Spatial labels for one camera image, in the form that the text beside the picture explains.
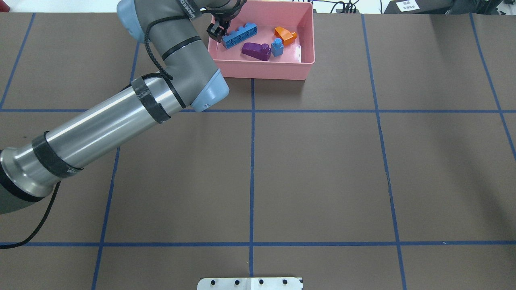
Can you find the small blue block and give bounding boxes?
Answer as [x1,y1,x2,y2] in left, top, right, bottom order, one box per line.
[270,38,284,58]

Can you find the orange block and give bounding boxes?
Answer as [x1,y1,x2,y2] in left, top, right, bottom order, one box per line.
[274,26,298,46]

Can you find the white camera pedestal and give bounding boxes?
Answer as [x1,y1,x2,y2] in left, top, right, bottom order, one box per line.
[197,277,304,290]

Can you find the purple wedge block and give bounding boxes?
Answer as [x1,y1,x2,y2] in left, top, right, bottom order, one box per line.
[241,42,271,61]

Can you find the long blue block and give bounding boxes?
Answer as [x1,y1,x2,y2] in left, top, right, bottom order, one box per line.
[222,23,258,49]

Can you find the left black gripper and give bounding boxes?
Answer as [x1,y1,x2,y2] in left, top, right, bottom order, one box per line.
[206,0,247,44]

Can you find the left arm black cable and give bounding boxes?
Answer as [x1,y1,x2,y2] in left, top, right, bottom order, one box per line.
[0,0,242,249]

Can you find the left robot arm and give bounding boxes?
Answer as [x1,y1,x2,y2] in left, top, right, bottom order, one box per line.
[1,0,245,213]

